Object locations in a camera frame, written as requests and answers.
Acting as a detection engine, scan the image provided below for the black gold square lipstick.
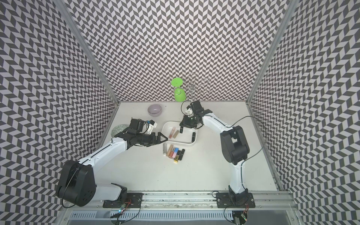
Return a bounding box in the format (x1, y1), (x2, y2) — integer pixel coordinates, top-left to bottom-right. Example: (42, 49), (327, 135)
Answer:
(174, 150), (182, 164)

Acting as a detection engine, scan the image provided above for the red brown lip gloss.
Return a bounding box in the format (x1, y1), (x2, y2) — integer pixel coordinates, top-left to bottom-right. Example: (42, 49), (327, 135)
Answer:
(169, 147), (176, 158)

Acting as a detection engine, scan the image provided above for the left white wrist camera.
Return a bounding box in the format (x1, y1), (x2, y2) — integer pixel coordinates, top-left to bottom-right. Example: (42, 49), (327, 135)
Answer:
(145, 120), (157, 135)

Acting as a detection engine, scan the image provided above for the grey purple bowl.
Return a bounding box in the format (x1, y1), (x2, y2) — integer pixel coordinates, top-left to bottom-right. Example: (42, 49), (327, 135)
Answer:
(147, 104), (162, 117)

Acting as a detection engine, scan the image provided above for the green patterned small bowl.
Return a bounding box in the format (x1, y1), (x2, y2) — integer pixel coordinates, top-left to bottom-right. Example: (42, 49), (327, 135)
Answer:
(111, 124), (128, 138)

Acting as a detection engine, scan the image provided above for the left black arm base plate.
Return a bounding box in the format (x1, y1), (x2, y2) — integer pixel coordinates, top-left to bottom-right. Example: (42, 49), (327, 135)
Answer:
(103, 192), (143, 209)

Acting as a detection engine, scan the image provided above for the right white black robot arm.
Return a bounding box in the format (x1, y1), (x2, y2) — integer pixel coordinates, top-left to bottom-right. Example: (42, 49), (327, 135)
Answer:
(180, 100), (250, 206)

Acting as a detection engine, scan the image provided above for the brown tan lipstick tube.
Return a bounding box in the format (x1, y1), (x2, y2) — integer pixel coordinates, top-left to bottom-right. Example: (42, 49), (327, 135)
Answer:
(172, 130), (180, 139)

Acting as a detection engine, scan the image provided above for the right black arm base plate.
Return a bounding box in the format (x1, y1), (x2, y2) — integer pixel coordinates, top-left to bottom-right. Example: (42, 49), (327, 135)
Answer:
(216, 192), (256, 209)

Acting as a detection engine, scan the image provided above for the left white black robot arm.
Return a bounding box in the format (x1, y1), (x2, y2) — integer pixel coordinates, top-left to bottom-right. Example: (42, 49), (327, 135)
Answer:
(56, 119), (168, 207)

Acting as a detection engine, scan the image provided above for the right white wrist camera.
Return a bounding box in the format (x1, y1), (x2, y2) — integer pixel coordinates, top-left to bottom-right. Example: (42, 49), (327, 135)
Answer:
(184, 106), (194, 117)

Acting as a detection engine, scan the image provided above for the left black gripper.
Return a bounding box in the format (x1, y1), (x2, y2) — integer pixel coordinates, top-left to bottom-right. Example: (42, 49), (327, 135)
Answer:
(136, 132), (168, 147)

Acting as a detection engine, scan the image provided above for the green plastic cup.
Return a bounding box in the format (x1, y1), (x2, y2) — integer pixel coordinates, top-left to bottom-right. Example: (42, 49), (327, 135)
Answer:
(171, 77), (186, 102)

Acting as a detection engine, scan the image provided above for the pink lip gloss tube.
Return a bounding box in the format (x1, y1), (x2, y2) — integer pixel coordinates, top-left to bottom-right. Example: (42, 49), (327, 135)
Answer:
(169, 127), (176, 139)

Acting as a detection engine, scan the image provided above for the silver grey lipstick tube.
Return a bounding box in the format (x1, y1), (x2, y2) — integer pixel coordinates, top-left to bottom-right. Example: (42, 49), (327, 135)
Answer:
(163, 143), (167, 156)

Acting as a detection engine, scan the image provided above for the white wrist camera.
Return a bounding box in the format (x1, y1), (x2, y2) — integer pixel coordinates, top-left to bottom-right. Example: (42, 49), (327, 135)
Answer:
(184, 106), (194, 117)
(145, 120), (157, 135)

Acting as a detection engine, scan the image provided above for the white plastic storage box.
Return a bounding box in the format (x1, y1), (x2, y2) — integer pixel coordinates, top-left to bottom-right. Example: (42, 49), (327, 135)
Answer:
(161, 121), (198, 145)

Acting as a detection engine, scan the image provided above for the beige tan lipstick tube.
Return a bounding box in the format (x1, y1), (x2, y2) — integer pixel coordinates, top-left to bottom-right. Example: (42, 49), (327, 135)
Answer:
(166, 144), (173, 158)

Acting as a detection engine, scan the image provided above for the chrome metal stand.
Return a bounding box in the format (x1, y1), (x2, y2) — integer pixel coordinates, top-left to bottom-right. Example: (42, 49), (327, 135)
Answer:
(185, 73), (210, 101)

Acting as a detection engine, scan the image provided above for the aluminium front rail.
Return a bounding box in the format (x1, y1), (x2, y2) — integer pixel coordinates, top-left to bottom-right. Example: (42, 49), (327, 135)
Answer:
(60, 191), (299, 212)

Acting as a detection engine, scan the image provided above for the black round lipstick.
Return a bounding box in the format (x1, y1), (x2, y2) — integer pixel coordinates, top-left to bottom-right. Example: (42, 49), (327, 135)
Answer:
(179, 149), (185, 161)

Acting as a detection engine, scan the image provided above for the blue pink gradient lipstick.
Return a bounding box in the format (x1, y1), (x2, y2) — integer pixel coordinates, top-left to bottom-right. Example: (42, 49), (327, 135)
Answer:
(172, 148), (179, 158)

